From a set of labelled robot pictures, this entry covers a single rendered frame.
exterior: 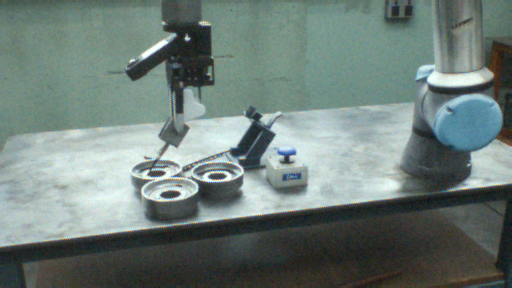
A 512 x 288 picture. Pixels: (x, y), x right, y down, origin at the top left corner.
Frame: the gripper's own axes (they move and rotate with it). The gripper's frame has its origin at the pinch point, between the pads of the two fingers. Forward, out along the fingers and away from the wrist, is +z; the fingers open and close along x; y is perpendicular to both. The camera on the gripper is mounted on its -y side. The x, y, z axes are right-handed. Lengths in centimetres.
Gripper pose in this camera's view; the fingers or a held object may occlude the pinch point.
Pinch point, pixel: (175, 126)
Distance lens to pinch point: 111.7
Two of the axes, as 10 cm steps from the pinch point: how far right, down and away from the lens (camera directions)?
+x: -3.0, -3.3, 8.9
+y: 9.5, -1.0, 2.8
